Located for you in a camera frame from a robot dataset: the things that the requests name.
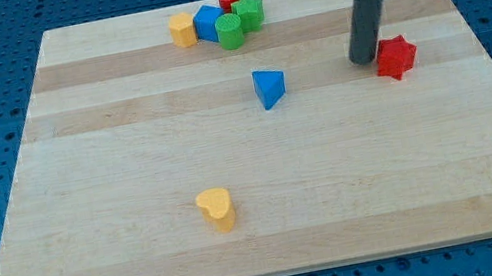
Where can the red star block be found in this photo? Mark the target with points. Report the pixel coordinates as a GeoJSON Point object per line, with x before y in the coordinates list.
{"type": "Point", "coordinates": [395, 56]}

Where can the blue triangle block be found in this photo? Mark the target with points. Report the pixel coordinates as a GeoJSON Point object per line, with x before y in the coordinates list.
{"type": "Point", "coordinates": [269, 87]}

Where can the green star block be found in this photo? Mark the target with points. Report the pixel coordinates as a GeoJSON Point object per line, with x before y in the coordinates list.
{"type": "Point", "coordinates": [250, 13]}

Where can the yellow heart block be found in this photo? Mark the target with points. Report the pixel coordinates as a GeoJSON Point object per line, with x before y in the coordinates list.
{"type": "Point", "coordinates": [217, 208]}

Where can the green cylinder block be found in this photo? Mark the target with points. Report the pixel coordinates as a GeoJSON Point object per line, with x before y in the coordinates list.
{"type": "Point", "coordinates": [229, 31]}

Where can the wooden board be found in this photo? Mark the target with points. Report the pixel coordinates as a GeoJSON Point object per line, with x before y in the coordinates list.
{"type": "Point", "coordinates": [124, 130]}

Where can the blue cube block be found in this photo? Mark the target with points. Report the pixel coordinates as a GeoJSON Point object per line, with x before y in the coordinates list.
{"type": "Point", "coordinates": [204, 22]}

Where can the yellow hexagon block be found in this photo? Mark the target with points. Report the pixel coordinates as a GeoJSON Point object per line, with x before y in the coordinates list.
{"type": "Point", "coordinates": [182, 30]}

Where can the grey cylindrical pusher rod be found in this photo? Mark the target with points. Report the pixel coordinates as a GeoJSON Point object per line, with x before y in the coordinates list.
{"type": "Point", "coordinates": [365, 23]}

